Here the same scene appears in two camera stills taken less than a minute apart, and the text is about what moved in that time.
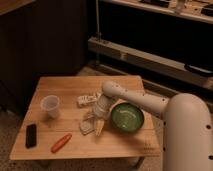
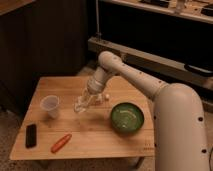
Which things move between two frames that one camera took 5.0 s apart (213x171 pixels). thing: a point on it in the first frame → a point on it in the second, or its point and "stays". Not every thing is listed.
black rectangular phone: [31, 136] stays
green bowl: [126, 118] stays
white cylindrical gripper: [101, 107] → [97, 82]
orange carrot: [61, 143] stays
